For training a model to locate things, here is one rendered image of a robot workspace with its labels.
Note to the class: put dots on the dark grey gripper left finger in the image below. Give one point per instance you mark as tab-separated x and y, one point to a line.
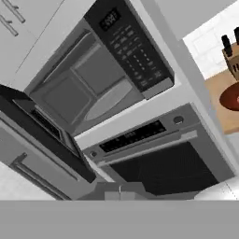
107	187

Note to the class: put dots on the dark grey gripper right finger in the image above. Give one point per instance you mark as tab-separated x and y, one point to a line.
132	187

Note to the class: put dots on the black microwave door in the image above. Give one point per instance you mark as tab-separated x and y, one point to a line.
46	133

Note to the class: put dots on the grey and black microwave oven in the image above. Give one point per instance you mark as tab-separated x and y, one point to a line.
102	71

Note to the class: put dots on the red-brown bowl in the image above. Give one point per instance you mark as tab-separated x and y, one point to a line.
231	99

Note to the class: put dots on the pale grey cupboard door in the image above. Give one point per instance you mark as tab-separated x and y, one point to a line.
28	40

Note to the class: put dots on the round grey oven knob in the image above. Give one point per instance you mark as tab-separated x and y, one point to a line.
92	154
178	120

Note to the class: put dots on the grey built-in oven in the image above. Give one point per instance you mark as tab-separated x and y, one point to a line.
168	161

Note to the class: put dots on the white tall cupboard housing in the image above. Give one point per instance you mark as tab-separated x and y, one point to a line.
186	81

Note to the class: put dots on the wooden knife block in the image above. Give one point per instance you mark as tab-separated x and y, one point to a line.
231	60

